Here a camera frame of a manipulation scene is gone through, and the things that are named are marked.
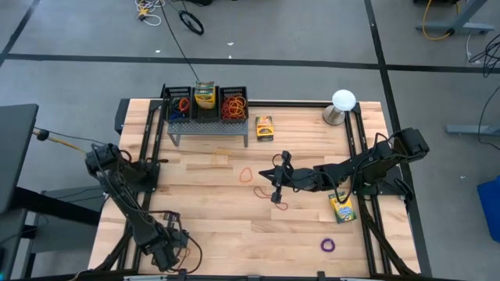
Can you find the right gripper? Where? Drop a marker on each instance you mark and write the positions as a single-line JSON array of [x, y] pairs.
[[297, 179]]

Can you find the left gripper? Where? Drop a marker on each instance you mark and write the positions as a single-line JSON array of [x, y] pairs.
[[164, 244]]

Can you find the orange rubber band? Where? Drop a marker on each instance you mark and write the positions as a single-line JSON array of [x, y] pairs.
[[240, 178], [234, 100]]

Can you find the yellow green crayon box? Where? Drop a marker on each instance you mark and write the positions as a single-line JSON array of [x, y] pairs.
[[205, 86], [205, 95], [205, 104], [343, 210], [264, 129]]

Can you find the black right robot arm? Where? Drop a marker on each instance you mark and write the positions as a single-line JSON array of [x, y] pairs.
[[371, 164]]

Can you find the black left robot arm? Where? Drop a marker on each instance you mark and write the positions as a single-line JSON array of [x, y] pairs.
[[129, 210]]

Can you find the grey desk foot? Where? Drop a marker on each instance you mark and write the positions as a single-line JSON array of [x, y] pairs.
[[472, 130]]

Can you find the yellow rubber band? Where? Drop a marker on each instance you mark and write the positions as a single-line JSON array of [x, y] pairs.
[[215, 156]]

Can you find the grey perforated metal shelf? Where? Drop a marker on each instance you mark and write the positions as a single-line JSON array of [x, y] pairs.
[[207, 128]]

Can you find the black plastic mesh basket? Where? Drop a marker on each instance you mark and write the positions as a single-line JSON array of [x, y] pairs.
[[233, 91], [178, 92], [206, 116]]

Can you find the grey cabinet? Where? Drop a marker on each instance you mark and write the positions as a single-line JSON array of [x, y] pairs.
[[66, 234]]

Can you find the black control box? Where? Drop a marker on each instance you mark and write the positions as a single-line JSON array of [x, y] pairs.
[[122, 117]]

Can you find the blue bin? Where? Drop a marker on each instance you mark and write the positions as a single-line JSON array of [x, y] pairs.
[[490, 210]]

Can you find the black aluminium table frame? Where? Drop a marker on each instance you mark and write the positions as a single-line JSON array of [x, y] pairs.
[[293, 104]]

